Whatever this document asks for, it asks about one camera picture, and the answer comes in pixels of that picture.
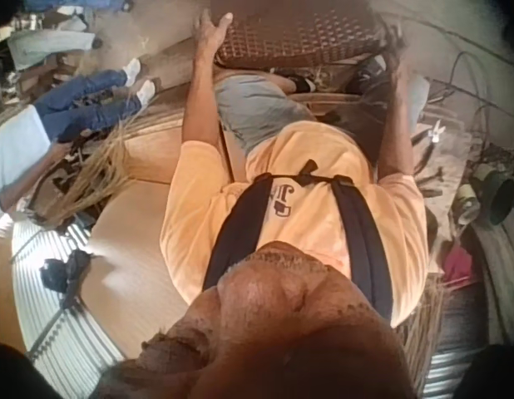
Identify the person's right hand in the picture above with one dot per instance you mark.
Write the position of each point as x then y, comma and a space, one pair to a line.
394, 47

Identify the person's left hand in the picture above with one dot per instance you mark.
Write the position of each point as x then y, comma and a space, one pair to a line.
208, 41

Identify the brown woven rattan basket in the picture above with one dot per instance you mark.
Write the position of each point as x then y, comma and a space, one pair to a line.
298, 33

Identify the person's legs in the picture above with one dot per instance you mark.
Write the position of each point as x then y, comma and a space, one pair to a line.
257, 112

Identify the bundle of pale reed strips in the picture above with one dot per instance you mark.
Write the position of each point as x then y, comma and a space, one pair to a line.
99, 174

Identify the beige tape roll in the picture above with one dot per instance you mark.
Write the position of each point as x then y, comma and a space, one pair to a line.
467, 203

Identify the dark green pot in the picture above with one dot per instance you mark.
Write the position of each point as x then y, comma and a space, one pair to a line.
501, 199

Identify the tan wooden platform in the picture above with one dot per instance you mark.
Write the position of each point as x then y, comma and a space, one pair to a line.
132, 249

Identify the pink cloth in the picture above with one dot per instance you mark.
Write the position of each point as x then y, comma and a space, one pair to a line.
457, 266

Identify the black cloth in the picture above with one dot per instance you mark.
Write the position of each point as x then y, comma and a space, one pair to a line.
65, 270

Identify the woven rattan seat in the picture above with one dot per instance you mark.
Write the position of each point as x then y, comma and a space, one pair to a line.
423, 332

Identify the white striped mat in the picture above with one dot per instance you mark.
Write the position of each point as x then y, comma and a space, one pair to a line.
61, 345

